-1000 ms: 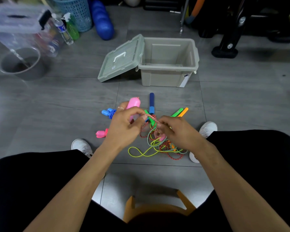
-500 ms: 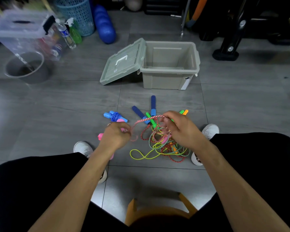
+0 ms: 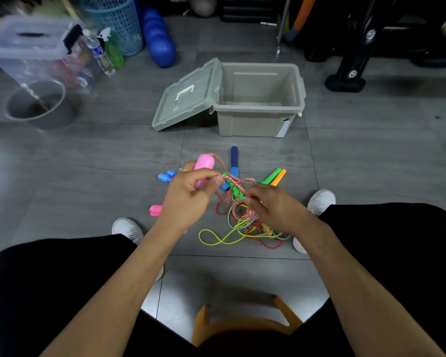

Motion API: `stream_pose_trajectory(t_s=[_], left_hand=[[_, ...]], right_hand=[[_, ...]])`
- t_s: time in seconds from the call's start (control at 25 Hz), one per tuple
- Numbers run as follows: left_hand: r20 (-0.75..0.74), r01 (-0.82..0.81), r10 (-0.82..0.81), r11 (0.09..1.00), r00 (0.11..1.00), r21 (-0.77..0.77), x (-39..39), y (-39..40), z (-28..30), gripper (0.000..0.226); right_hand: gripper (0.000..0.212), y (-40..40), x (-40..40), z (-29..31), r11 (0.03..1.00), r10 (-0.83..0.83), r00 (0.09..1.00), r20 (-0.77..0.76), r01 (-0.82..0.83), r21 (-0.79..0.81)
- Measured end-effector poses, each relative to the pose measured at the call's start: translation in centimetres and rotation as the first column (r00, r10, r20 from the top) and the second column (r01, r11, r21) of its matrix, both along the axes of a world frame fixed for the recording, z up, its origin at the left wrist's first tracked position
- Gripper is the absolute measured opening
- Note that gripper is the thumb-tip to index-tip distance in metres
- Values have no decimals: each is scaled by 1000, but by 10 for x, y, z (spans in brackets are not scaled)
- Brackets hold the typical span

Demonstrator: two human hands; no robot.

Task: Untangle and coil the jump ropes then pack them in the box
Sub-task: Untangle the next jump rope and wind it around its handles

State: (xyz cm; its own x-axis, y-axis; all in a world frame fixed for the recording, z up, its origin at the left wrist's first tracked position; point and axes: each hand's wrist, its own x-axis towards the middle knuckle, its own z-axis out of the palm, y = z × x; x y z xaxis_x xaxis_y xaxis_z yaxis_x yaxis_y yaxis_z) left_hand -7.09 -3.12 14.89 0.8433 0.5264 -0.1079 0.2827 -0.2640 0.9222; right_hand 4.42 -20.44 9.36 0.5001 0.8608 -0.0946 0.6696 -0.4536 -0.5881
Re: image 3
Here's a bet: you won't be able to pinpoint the clear plastic lidded bin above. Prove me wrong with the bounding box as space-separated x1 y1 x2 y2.
0 15 101 95

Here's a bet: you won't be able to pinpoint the white right shoe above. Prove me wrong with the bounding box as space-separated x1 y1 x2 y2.
292 189 336 255

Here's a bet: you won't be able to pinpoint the white shoe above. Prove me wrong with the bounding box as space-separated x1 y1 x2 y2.
292 189 336 255
111 218 165 282

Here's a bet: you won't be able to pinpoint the person's left forearm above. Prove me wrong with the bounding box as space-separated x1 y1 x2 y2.
41 219 186 357

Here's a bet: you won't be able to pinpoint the person's leg black trousers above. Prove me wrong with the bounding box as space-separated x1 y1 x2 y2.
293 203 446 357
0 234 194 357

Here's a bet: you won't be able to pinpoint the black dumbbell rack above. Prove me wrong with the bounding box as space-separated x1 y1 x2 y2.
293 0 446 93

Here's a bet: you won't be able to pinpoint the grey-green box lid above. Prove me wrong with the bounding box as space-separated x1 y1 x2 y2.
151 57 223 132

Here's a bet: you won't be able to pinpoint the clear water bottle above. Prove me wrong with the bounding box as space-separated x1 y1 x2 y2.
81 28 116 77

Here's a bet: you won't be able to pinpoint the pile of colourful jump ropes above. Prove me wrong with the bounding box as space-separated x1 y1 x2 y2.
198 146 291 250

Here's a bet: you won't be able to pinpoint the hot pink skipping rope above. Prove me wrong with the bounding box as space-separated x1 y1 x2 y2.
149 204 188 235

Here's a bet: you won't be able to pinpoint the light blue mesh basket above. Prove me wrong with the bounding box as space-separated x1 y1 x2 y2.
80 0 145 58

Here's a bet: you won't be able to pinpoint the orange and green foam stick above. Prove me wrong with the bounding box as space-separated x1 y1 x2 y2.
284 0 318 43

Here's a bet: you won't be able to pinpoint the white left shoe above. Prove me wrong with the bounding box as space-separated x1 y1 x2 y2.
111 218 165 282

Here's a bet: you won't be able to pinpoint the grey plastic storage box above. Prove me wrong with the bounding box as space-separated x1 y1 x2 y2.
212 62 306 138

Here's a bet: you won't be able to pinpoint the person's right forearm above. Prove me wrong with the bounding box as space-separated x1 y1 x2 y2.
297 217 446 357

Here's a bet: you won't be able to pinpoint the wooden stool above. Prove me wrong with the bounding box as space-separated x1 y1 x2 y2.
191 295 304 346

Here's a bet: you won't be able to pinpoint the grey metal bowl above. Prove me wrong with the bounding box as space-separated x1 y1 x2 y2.
4 79 79 130

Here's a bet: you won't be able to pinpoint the person's left leg black trousers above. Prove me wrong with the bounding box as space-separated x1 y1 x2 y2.
0 234 194 357

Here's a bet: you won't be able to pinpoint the person's right leg black trousers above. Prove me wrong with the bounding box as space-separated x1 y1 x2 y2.
293 203 446 357

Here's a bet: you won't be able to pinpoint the person's left hand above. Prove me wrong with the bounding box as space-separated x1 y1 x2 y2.
158 161 225 233

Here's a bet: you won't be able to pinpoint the person's right hand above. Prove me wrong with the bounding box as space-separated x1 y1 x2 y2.
244 183 313 237

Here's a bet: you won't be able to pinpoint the pink-handled red-white braided rope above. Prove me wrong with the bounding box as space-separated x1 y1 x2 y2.
192 153 272 235

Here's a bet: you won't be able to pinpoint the green spray bottle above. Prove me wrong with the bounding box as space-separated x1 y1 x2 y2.
98 27 125 68

